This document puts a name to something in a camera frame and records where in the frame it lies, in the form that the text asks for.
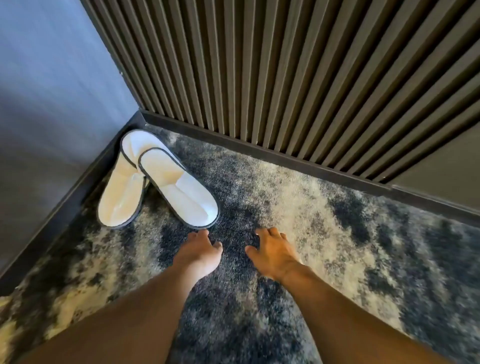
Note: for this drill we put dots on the person's right hand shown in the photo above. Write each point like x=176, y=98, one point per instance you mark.
x=275, y=255

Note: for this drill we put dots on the person's left forearm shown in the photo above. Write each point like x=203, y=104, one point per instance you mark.
x=131, y=322

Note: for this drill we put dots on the grey mottled carpet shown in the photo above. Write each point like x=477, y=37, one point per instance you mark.
x=300, y=210

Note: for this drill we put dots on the person's right forearm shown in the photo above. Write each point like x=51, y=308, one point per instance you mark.
x=337, y=326

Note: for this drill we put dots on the brown slatted wood panel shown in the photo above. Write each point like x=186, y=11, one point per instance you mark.
x=262, y=75

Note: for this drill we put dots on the person's left hand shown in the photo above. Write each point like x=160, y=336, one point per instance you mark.
x=197, y=255

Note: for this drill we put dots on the white slipper with grey trim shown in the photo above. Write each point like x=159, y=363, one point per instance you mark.
x=180, y=191
x=120, y=195

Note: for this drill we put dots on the smooth brown wood panel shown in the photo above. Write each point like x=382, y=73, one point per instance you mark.
x=450, y=168

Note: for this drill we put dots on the dark baseboard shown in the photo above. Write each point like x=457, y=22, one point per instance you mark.
x=442, y=208
x=262, y=152
x=56, y=225

